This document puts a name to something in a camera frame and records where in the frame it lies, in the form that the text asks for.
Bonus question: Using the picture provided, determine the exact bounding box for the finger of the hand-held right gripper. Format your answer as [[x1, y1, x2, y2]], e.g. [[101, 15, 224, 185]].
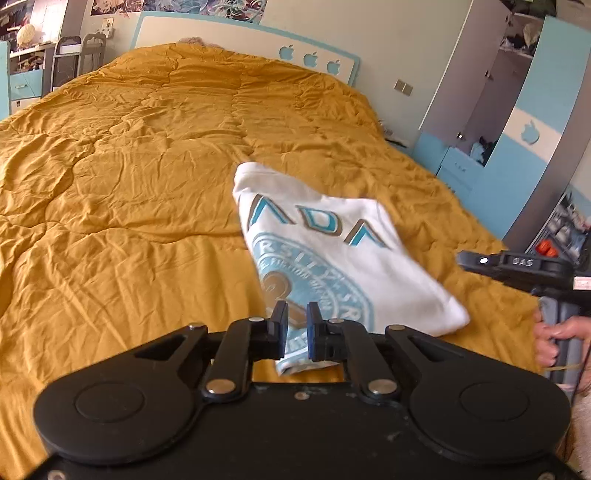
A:
[[456, 250, 505, 280]]

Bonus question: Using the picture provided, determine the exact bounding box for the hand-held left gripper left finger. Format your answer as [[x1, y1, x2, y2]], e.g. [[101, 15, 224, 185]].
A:
[[134, 301, 291, 398]]

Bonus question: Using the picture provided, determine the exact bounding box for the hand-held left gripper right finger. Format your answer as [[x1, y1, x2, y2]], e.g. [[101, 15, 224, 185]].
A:
[[306, 301, 466, 401]]

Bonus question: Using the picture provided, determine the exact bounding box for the white printed t-shirt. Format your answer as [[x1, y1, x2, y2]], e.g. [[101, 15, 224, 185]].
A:
[[232, 161, 471, 377]]

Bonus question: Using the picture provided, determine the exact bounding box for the person's right hand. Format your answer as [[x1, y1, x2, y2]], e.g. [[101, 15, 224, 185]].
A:
[[533, 311, 591, 369]]

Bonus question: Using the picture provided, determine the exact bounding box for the cluttered storage organiser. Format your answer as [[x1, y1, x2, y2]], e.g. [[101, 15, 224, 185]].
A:
[[531, 187, 591, 278]]

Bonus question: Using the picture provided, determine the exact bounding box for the blue white wardrobe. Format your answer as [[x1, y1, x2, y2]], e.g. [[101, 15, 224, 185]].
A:
[[413, 0, 591, 241]]

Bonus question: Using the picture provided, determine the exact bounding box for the mustard yellow blanket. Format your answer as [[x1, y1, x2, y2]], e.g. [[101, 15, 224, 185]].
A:
[[0, 41, 541, 480]]

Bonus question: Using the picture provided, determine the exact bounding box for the fuzzy beige pillow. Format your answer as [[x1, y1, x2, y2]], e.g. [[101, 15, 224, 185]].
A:
[[178, 36, 222, 49]]

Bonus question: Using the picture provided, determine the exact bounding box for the white blue-trimmed headboard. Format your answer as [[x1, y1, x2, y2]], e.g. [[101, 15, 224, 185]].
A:
[[134, 11, 362, 86]]

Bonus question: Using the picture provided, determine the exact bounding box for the grey storage rack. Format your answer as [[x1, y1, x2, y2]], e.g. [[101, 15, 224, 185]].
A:
[[41, 33, 108, 95]]

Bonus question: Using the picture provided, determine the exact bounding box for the blue white shelf cabinet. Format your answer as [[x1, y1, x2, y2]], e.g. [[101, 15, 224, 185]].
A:
[[0, 0, 61, 116]]

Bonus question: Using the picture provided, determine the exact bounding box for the wall poster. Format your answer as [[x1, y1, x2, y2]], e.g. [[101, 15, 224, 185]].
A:
[[90, 0, 269, 24]]

